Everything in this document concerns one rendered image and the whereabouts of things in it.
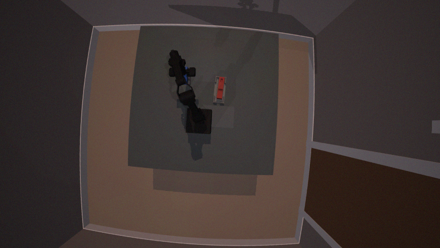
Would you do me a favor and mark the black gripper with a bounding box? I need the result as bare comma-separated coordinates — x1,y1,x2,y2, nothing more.
169,67,196,77

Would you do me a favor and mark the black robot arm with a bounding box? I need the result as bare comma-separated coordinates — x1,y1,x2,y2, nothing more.
168,50,206,124

